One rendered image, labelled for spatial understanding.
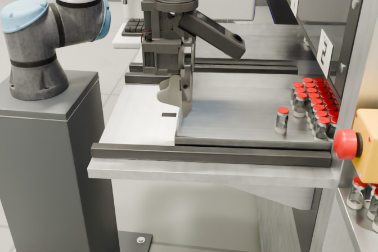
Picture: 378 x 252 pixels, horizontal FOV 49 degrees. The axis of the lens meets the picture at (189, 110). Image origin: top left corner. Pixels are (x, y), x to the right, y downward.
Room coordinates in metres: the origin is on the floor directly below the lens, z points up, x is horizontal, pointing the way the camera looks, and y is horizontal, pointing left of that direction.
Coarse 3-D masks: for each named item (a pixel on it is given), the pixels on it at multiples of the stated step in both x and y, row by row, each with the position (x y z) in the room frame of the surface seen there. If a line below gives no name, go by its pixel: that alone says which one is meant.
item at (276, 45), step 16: (240, 32) 1.16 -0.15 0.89; (256, 32) 1.16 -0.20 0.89; (272, 32) 1.16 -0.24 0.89; (288, 32) 1.15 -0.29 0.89; (208, 48) 1.05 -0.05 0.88; (256, 48) 1.05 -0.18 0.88; (272, 48) 1.05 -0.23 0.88; (288, 48) 1.05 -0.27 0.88; (304, 48) 1.05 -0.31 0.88; (208, 64) 0.91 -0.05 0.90; (224, 64) 0.91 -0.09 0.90; (240, 64) 0.91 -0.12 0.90; (256, 64) 0.90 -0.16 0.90; (272, 64) 0.90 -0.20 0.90; (288, 64) 0.90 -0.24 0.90; (304, 64) 0.90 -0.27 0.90
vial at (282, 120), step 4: (276, 116) 0.65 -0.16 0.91; (280, 116) 0.64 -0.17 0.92; (284, 116) 0.64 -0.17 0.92; (288, 116) 0.64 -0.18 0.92; (276, 120) 0.64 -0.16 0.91; (280, 120) 0.64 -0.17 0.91; (284, 120) 0.63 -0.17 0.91; (276, 124) 0.64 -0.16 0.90; (280, 124) 0.63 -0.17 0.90; (284, 124) 0.63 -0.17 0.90; (276, 128) 0.64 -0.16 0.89; (280, 128) 0.63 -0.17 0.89; (284, 128) 0.63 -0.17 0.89; (280, 132) 0.63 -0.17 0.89; (284, 132) 0.63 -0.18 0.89
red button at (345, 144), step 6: (336, 132) 0.45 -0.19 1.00; (342, 132) 0.44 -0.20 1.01; (348, 132) 0.44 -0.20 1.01; (354, 132) 0.44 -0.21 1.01; (336, 138) 0.44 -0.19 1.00; (342, 138) 0.43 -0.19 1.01; (348, 138) 0.43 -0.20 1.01; (354, 138) 0.43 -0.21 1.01; (336, 144) 0.44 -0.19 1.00; (342, 144) 0.43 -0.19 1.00; (348, 144) 0.42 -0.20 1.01; (354, 144) 0.42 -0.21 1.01; (336, 150) 0.43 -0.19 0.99; (342, 150) 0.42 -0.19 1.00; (348, 150) 0.42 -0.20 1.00; (354, 150) 0.42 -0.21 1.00; (336, 156) 0.44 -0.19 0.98; (342, 156) 0.42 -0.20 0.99; (348, 156) 0.42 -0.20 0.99; (354, 156) 0.42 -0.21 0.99
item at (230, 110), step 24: (192, 96) 0.78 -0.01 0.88; (216, 96) 0.78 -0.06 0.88; (240, 96) 0.78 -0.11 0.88; (264, 96) 0.78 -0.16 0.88; (288, 96) 0.78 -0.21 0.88; (192, 120) 0.68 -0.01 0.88; (216, 120) 0.68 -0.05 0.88; (240, 120) 0.68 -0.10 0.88; (264, 120) 0.68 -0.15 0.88; (288, 120) 0.68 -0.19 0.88; (192, 144) 0.57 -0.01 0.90; (216, 144) 0.57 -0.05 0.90; (240, 144) 0.57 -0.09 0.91; (264, 144) 0.57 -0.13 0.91; (288, 144) 0.56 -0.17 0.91; (312, 144) 0.56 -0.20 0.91
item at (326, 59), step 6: (324, 36) 0.71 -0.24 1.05; (330, 42) 0.66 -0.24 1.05; (318, 48) 0.73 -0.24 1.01; (324, 48) 0.69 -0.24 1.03; (330, 48) 0.65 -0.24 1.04; (318, 54) 0.72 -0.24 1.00; (330, 54) 0.65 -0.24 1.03; (318, 60) 0.71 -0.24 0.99; (324, 60) 0.68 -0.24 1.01; (324, 66) 0.67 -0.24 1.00; (324, 72) 0.67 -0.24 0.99
